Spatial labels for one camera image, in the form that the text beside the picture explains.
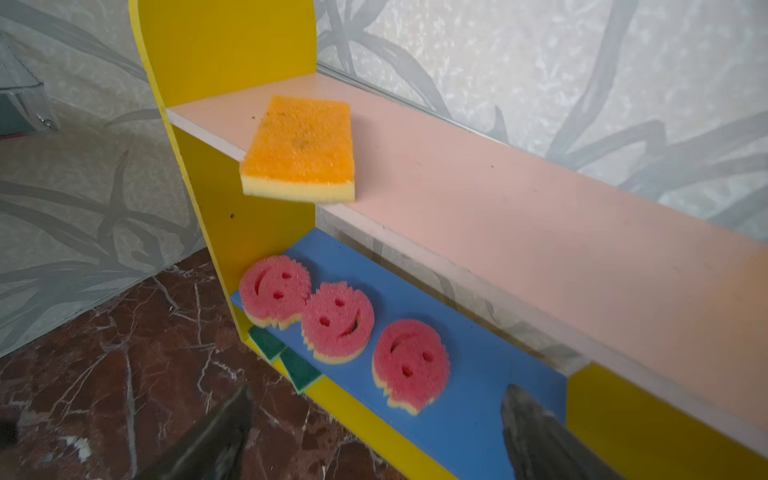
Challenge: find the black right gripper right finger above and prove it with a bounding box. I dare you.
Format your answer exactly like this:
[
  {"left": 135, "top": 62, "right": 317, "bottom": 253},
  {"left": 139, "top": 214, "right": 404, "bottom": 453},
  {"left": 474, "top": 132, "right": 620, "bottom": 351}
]
[{"left": 501, "top": 385, "right": 621, "bottom": 480}]

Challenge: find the yellow shelf with coloured boards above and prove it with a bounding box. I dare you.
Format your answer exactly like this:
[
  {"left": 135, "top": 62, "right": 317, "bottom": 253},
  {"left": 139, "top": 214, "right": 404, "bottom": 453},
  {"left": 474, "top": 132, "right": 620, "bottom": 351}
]
[{"left": 130, "top": 1, "right": 767, "bottom": 459}]

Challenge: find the pink smiley sponge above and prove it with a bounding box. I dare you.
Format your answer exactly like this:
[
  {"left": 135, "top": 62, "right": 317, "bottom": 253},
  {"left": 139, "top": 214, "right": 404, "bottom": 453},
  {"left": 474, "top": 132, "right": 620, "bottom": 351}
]
[
  {"left": 239, "top": 256, "right": 311, "bottom": 330},
  {"left": 372, "top": 319, "right": 450, "bottom": 416},
  {"left": 301, "top": 282, "right": 375, "bottom": 365}
]

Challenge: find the green sponge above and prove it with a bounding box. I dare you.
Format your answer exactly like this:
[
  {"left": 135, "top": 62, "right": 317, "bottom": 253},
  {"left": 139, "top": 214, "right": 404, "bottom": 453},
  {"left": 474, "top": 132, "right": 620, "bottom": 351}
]
[
  {"left": 279, "top": 348, "right": 324, "bottom": 394},
  {"left": 248, "top": 326, "right": 286, "bottom": 363}
]

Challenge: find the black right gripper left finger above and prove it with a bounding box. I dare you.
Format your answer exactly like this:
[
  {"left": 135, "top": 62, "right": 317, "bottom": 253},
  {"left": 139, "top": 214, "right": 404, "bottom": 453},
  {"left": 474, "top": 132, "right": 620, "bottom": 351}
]
[{"left": 136, "top": 385, "right": 253, "bottom": 479}]

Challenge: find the orange sponge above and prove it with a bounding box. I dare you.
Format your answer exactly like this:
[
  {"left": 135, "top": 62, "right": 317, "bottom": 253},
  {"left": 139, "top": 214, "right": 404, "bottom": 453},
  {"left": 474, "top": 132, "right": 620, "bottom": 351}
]
[{"left": 240, "top": 95, "right": 356, "bottom": 203}]

